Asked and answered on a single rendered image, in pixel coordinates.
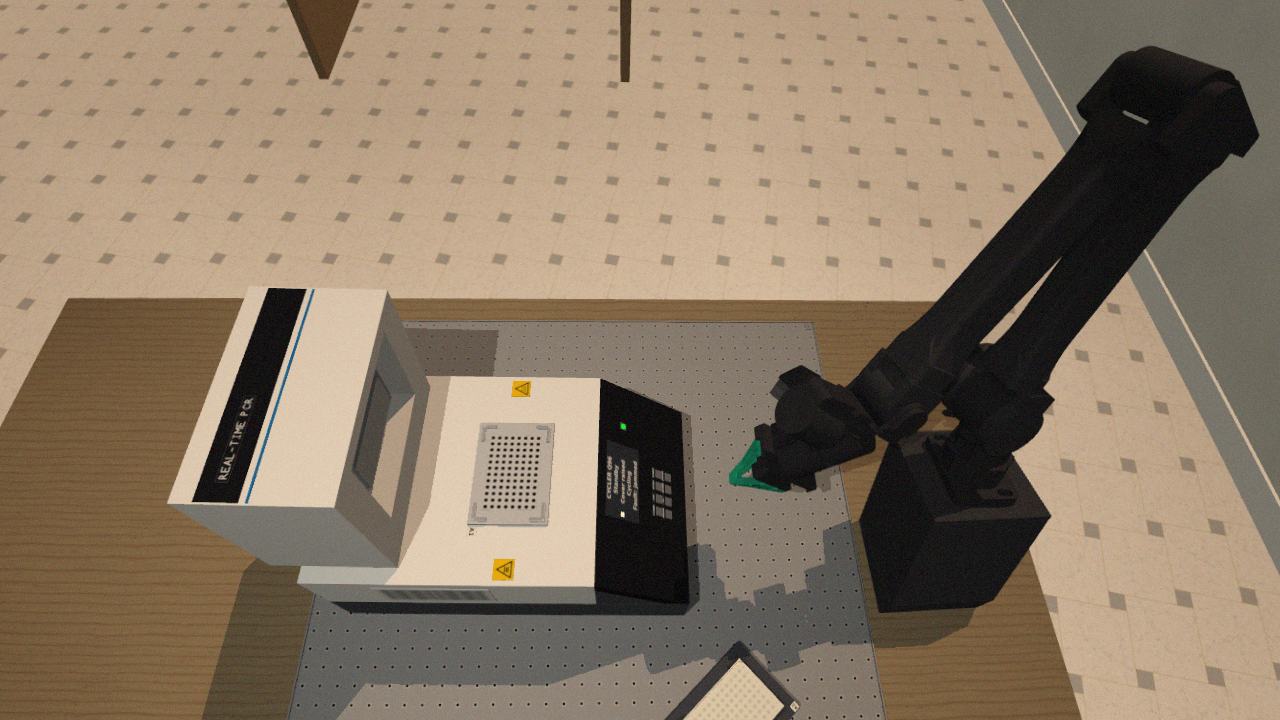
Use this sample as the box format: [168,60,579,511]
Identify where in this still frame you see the white thermal cycler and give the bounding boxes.
[166,286,689,615]

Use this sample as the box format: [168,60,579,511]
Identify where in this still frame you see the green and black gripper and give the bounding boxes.
[730,423,833,493]

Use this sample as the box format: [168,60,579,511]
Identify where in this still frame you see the white well plate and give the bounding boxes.
[684,659,785,720]

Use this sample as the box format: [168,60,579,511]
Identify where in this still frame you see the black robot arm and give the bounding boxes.
[771,46,1260,507]

